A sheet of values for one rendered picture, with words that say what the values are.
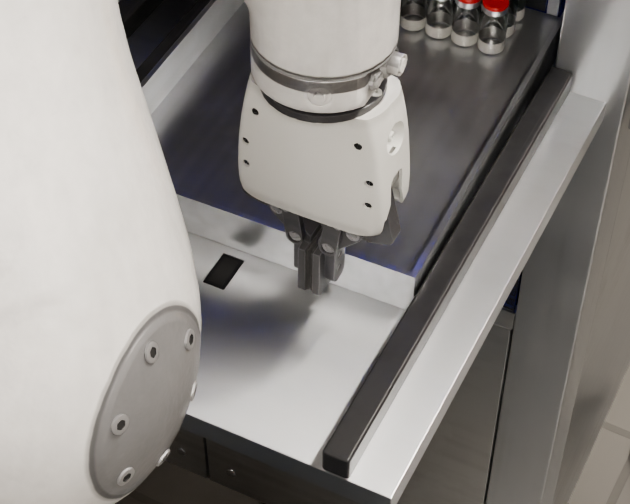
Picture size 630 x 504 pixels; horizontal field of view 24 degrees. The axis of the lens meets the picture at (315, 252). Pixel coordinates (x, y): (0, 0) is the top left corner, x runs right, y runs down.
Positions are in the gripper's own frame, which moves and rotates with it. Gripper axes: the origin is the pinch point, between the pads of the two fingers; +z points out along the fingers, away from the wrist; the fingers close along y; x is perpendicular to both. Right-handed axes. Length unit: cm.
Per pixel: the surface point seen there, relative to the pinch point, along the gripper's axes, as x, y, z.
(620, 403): -72, -13, 90
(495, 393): -29, -6, 44
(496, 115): -22.3, -4.0, 3.2
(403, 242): -7.1, -3.1, 3.7
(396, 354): 3.5, -7.3, 2.2
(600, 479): -58, -14, 90
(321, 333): 2.6, -1.5, 4.2
